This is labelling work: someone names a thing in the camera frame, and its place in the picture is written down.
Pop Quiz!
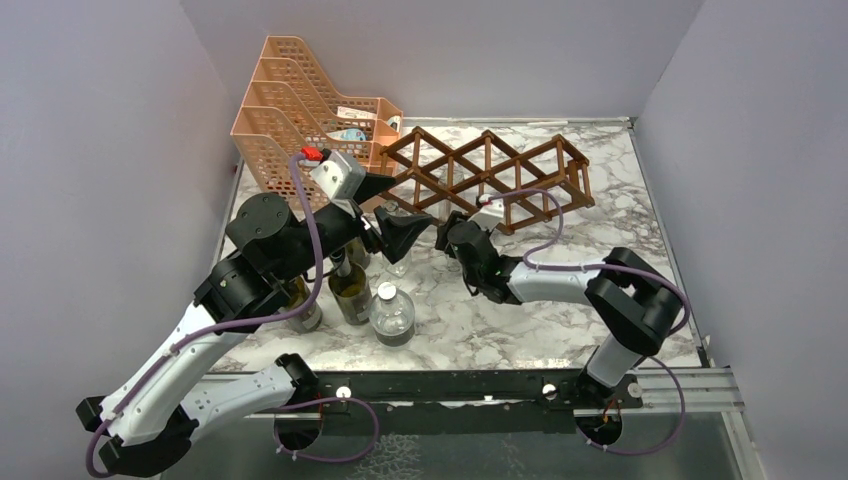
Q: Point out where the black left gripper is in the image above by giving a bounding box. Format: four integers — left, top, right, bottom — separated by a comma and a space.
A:
276, 173, 434, 283

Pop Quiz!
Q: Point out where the clear glass bottle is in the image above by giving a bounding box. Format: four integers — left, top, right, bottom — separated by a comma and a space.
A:
383, 200, 410, 278
438, 167, 466, 273

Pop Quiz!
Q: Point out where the dark green wine bottle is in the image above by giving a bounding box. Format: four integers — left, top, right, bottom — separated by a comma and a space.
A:
328, 249, 372, 325

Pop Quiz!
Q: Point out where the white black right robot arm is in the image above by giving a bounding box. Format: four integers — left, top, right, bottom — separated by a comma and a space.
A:
435, 212, 691, 407

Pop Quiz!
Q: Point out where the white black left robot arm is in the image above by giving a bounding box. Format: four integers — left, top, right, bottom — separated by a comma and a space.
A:
76, 174, 431, 478

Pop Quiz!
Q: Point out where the brown wooden wine rack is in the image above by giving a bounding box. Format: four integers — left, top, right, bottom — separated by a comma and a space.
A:
380, 127, 595, 234

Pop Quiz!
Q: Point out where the green wine bottle silver neck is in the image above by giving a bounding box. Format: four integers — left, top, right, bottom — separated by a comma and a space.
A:
283, 277, 323, 334

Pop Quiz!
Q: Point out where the blue round item in organizer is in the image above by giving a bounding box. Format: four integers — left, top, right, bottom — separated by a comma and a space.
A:
326, 128, 368, 142

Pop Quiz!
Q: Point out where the clear round jug dark liquid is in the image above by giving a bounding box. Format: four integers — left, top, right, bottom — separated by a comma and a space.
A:
369, 282, 416, 347

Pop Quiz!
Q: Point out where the white box in organizer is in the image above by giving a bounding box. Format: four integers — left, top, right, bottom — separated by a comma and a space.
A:
336, 106, 378, 120

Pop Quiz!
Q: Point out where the peach plastic file organizer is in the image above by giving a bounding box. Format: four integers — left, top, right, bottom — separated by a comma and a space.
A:
231, 36, 403, 198

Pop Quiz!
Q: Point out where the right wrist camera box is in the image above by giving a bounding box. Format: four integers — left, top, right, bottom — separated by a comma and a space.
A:
469, 194, 505, 233

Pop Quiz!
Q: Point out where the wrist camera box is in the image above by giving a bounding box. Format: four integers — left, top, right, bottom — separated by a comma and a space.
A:
301, 147, 366, 201
469, 194, 505, 233

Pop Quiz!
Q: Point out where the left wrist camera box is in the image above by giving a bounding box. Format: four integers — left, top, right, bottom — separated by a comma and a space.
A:
301, 147, 366, 201

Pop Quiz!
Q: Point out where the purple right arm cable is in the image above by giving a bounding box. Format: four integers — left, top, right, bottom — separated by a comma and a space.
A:
478, 188, 692, 339

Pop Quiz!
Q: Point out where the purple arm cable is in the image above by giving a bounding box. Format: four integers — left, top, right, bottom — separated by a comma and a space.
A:
478, 188, 692, 339
84, 153, 327, 480

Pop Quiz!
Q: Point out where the black mounting rail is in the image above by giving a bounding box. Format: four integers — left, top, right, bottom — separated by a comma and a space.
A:
269, 369, 643, 436

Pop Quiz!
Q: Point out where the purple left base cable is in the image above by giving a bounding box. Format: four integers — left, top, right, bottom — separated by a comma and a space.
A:
272, 396, 380, 465

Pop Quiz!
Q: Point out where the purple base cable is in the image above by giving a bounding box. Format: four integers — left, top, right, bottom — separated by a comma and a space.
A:
574, 357, 688, 457
272, 396, 380, 465

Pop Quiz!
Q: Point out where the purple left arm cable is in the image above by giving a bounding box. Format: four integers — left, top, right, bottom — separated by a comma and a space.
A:
84, 153, 327, 480

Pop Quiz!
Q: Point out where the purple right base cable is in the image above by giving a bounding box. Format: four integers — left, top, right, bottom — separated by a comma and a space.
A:
574, 357, 688, 457

